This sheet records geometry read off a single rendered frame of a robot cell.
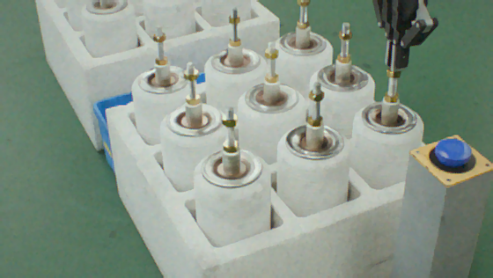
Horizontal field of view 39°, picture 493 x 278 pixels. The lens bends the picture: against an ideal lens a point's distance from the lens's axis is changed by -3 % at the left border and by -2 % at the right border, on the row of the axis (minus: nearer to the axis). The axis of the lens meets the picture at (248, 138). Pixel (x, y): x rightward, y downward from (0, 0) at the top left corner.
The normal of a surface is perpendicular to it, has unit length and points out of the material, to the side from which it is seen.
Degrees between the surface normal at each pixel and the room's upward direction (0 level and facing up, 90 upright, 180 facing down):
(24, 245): 0
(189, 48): 90
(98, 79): 90
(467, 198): 90
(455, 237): 90
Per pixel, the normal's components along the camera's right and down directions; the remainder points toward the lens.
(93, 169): -0.02, -0.81
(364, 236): 0.44, 0.52
